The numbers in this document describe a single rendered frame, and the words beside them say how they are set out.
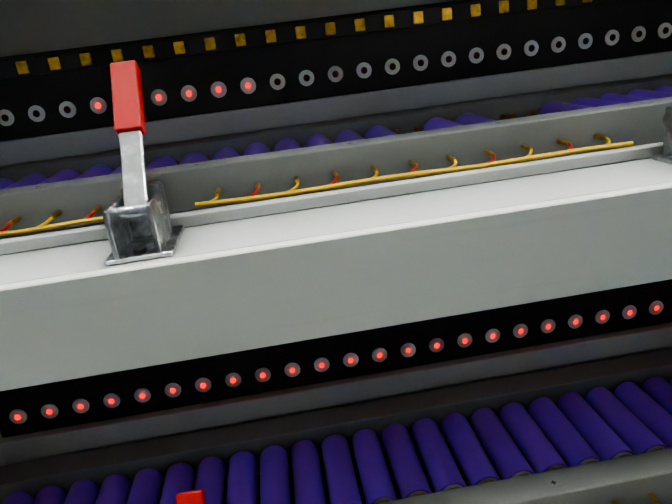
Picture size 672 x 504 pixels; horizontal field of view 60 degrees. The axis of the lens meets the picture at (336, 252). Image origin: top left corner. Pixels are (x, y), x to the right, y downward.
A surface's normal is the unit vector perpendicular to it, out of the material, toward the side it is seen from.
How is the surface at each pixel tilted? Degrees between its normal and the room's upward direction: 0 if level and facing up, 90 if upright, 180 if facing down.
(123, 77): 75
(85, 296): 110
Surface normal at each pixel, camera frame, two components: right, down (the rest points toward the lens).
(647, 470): -0.12, -0.94
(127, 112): 0.03, -0.28
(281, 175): 0.11, 0.33
